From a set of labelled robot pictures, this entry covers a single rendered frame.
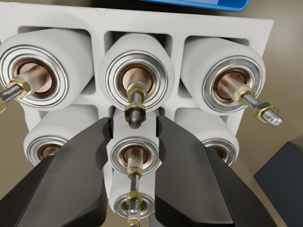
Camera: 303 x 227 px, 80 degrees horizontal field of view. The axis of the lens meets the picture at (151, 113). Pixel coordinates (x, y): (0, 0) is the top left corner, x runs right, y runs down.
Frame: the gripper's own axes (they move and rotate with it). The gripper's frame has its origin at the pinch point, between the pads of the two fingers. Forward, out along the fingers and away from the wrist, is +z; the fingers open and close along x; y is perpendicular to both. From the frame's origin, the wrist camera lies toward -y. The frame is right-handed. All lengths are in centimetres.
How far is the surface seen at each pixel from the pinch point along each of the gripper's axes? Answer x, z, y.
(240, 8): 17.3, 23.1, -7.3
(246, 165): 37, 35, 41
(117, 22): -2.5, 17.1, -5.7
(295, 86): 43, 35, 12
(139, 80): 0.3, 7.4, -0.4
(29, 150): -15.7, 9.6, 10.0
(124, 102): -1.7, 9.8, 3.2
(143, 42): 0.9, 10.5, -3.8
